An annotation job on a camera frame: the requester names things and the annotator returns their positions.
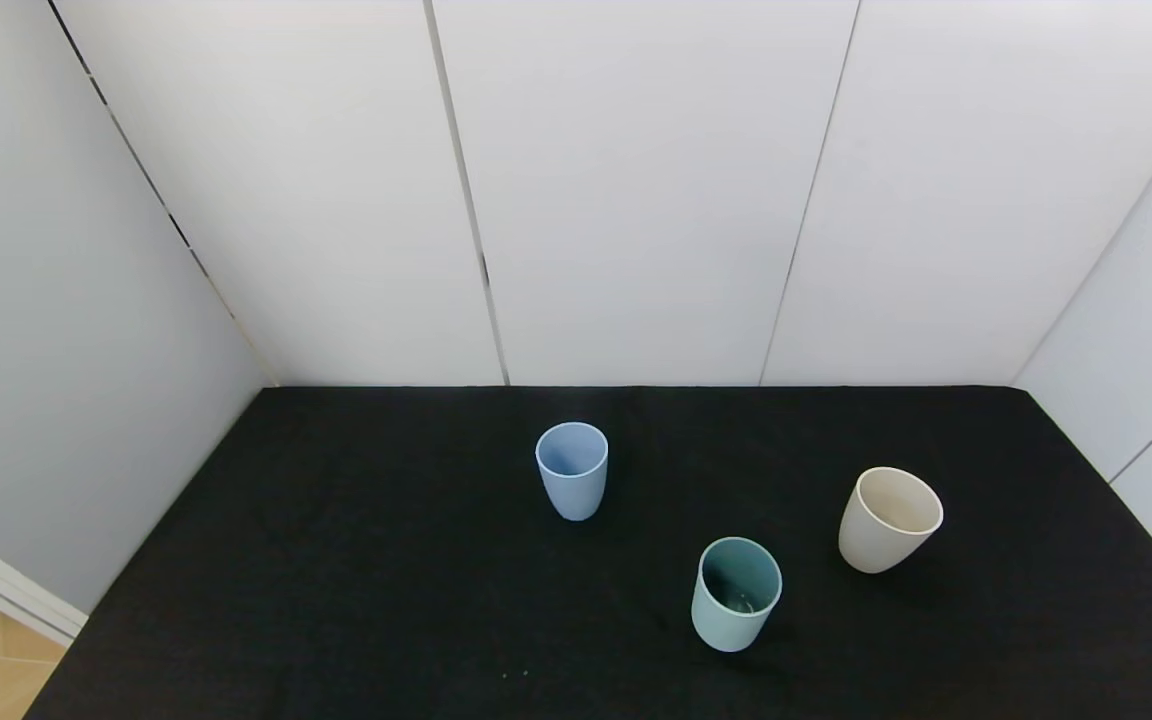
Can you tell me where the beige plastic cup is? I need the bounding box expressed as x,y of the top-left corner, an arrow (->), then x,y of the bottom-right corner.
838,466 -> 945,575

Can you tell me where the teal plastic cup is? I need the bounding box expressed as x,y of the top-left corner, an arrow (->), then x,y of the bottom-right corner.
691,537 -> 784,654

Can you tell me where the white baseboard strip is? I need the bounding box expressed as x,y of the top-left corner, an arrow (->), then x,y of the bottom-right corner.
0,518 -> 89,648

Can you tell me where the light blue plastic cup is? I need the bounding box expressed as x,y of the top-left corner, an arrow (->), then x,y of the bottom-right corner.
535,421 -> 610,522

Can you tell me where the black tablecloth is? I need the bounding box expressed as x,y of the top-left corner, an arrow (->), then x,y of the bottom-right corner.
24,385 -> 1152,720

